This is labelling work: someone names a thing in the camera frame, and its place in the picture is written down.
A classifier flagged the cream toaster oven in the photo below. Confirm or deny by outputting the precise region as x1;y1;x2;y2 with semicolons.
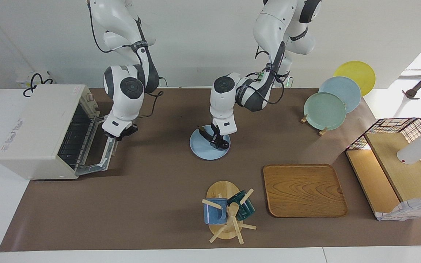
0;85;99;180

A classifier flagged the light blue plate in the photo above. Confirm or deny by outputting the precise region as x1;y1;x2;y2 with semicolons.
190;125;231;160

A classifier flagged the blue mug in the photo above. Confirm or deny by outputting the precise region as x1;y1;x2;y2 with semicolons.
204;198;228;225

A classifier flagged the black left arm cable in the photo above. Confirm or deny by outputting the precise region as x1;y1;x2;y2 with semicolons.
247;38;291;106

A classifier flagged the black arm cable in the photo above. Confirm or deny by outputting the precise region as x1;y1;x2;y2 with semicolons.
247;38;291;106
88;0;164;119

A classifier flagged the wire basket with wooden shelves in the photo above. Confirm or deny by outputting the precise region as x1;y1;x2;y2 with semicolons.
345;118;421;221

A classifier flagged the checked white cloth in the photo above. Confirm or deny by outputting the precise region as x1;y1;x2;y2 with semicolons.
376;197;421;221

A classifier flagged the wooden mug tree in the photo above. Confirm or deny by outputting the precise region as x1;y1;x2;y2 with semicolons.
202;180;257;244

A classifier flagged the white bottle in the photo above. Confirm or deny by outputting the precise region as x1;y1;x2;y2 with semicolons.
397;125;421;165

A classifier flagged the pale blue racked plate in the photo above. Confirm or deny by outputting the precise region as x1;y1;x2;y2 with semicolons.
319;76;361;114

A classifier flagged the brown table mat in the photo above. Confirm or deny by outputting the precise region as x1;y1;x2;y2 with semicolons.
0;88;421;252

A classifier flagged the yellow plate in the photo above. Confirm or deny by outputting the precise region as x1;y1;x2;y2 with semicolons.
334;61;376;96

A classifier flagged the coiled black cable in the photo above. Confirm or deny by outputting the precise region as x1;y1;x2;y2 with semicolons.
23;73;54;97

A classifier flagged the wooden plate rack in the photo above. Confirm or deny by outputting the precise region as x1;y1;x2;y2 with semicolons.
300;114;329;136

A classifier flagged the wooden serving tray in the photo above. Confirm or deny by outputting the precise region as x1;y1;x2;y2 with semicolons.
263;164;349;218

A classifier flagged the glass oven door with handle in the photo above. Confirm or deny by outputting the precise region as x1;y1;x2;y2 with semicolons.
75;116;119;176

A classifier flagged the mint green plate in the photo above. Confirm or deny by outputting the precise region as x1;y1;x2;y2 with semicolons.
303;92;347;131

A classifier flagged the dark green mug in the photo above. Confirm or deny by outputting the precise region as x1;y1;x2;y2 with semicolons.
227;190;255;221

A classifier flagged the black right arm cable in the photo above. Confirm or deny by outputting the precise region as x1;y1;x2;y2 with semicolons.
88;0;164;119

